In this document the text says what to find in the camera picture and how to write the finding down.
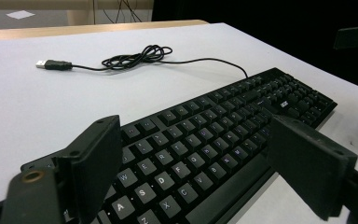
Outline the black keyboard cable with plug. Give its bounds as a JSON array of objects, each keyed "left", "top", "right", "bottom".
[{"left": 35, "top": 44, "right": 250, "bottom": 78}]

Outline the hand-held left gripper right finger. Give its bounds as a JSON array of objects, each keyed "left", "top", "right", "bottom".
[{"left": 266, "top": 114, "right": 358, "bottom": 221}]

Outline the black computer keyboard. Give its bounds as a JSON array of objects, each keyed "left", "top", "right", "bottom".
[{"left": 20, "top": 66, "right": 338, "bottom": 224}]

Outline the wooden table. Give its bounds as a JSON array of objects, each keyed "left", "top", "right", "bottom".
[{"left": 0, "top": 19, "right": 211, "bottom": 42}]

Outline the white paper sheet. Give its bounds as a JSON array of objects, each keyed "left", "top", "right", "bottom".
[{"left": 6, "top": 9, "right": 35, "bottom": 21}]

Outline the white table board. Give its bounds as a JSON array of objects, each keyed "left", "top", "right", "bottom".
[{"left": 0, "top": 22, "right": 358, "bottom": 224}]

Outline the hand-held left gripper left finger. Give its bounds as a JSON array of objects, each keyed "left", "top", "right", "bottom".
[{"left": 55, "top": 114, "right": 124, "bottom": 224}]

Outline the bundle of black hanging cables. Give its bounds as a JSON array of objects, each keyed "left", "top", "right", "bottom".
[{"left": 101, "top": 0, "right": 144, "bottom": 24}]

